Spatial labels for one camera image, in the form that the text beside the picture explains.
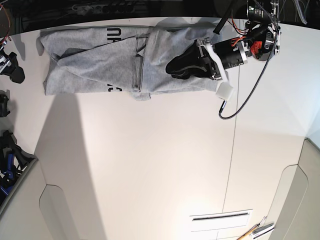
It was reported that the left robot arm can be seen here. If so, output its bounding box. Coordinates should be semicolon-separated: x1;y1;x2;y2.
165;0;281;81

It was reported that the grey T-shirt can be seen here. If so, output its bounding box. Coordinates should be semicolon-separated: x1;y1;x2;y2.
39;26;222;101

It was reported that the white cable slot plate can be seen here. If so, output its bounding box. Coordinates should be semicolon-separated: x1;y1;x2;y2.
189;209;253;232

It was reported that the black device at left edge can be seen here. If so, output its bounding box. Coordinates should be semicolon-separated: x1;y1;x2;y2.
0;92;11;118

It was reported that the black braided cable loop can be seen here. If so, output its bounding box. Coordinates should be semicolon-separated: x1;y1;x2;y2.
218;14;278;121

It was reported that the wooden handled tool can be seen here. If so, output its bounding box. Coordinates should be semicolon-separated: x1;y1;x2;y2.
236;224;259;240

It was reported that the blue and black equipment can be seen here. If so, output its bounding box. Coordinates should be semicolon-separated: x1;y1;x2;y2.
0;130;36;198

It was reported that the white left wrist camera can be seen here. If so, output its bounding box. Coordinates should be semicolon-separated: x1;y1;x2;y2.
216;82;234;101

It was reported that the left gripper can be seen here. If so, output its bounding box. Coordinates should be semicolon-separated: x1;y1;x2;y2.
165;38;248;81

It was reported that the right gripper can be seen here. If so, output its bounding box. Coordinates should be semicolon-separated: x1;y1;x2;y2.
0;40;25;84

